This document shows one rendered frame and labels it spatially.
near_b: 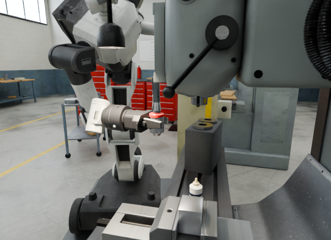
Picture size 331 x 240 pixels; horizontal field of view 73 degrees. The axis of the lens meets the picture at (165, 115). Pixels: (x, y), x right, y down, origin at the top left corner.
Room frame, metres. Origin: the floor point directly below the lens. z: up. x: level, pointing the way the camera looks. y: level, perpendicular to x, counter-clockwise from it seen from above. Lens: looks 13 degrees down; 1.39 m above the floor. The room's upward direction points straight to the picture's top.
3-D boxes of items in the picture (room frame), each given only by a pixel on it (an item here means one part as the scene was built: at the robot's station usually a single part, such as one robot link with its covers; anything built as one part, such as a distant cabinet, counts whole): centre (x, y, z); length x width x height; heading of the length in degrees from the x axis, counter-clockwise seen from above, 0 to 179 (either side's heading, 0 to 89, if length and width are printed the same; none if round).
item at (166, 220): (0.47, -0.01, 1.03); 0.12 x 0.06 x 0.04; 168
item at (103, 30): (0.61, 0.14, 1.46); 0.07 x 0.07 x 0.06
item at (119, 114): (0.72, 0.11, 1.21); 0.13 x 0.12 x 0.10; 157
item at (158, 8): (0.65, 0.01, 1.45); 0.04 x 0.04 x 0.21; 78
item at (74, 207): (1.18, 0.53, 0.50); 0.20 x 0.05 x 0.20; 1
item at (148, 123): (0.66, 0.04, 1.21); 0.06 x 0.02 x 0.03; 67
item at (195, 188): (0.63, -0.10, 0.99); 0.04 x 0.04 x 0.11
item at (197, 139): (0.98, -0.18, 1.04); 0.22 x 0.12 x 0.20; 156
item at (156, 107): (0.69, 0.03, 1.30); 0.03 x 0.03 x 0.11
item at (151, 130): (0.69, 0.03, 1.21); 0.05 x 0.05 x 0.05
